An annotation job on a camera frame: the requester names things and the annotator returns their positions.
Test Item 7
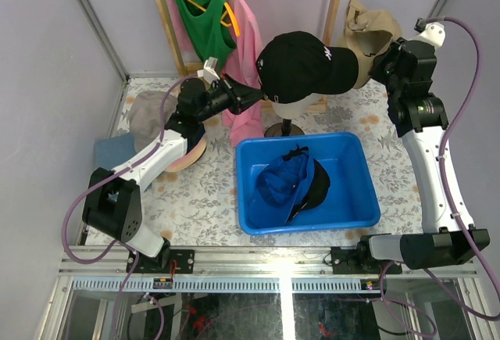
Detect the khaki hat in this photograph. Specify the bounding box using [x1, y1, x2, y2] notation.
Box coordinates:
[337, 0, 402, 89]

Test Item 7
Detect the beige mannequin head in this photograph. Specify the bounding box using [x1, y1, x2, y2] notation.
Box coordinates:
[264, 93, 327, 138]

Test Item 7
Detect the black baseball cap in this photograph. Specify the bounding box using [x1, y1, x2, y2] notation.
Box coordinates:
[255, 31, 359, 104]

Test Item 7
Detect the peach bucket hat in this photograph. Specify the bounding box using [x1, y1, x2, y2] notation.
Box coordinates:
[164, 138, 206, 173]

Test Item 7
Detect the grey bucket hat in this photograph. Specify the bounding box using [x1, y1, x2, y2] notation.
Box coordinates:
[128, 91, 177, 152]

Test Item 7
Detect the blue plastic bin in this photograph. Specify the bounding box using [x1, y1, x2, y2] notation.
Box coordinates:
[235, 132, 380, 236]

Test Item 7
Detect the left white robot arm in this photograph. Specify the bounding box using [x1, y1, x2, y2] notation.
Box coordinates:
[82, 74, 263, 274]

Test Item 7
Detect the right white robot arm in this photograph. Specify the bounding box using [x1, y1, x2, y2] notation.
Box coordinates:
[355, 38, 490, 274]

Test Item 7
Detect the pink t-shirt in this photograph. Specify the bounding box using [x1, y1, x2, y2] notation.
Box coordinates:
[166, 0, 265, 148]

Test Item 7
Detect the wooden clothes rack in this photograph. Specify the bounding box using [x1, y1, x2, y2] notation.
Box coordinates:
[145, 0, 348, 113]

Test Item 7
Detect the green tank top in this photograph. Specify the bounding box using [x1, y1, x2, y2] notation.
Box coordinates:
[174, 0, 237, 70]

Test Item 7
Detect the blue cap in bin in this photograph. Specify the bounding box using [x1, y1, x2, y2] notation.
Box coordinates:
[248, 145, 331, 228]

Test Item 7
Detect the folded blue cloth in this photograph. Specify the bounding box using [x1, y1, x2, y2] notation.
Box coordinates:
[94, 133, 138, 176]

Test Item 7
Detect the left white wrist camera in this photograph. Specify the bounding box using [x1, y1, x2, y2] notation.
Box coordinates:
[196, 57, 220, 84]

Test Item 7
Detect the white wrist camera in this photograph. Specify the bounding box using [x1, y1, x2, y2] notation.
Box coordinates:
[196, 57, 220, 84]
[412, 18, 446, 49]

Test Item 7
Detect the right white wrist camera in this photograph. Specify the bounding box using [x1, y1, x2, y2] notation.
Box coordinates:
[412, 18, 446, 49]

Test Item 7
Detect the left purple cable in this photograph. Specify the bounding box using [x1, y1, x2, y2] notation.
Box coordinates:
[62, 76, 196, 340]

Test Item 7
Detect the aluminium rail base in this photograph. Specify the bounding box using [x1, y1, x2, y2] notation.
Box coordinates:
[58, 244, 480, 294]

